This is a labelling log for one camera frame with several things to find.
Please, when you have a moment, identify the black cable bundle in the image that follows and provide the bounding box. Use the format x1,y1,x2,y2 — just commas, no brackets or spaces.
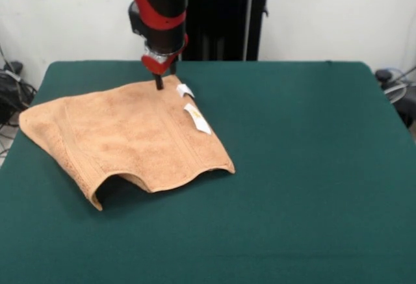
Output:
0,61,38,129

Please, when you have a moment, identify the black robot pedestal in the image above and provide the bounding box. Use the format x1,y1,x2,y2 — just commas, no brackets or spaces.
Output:
181,0,283,62

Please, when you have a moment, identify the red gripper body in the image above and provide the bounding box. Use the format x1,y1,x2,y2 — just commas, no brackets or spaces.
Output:
140,34,190,77

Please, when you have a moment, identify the tan terry towel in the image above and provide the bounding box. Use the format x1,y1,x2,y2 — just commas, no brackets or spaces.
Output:
18,75,236,212

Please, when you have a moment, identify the black equipment with hoses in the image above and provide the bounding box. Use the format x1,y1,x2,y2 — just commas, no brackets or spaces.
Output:
374,67,416,129

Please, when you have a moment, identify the dark green table cloth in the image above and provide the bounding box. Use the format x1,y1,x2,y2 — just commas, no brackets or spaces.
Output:
0,60,416,284

